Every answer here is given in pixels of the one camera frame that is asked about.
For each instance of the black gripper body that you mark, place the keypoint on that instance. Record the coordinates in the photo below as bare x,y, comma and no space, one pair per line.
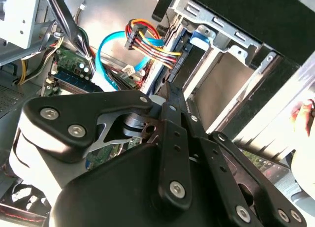
110,187

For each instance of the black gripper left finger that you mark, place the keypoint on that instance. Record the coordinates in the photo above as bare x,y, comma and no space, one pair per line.
73,108

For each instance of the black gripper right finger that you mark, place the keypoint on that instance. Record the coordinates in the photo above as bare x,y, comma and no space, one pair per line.
209,163

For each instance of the hard disk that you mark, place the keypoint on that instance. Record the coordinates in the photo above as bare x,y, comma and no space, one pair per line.
198,38

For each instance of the person hand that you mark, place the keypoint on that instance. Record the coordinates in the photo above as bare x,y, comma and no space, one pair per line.
304,118

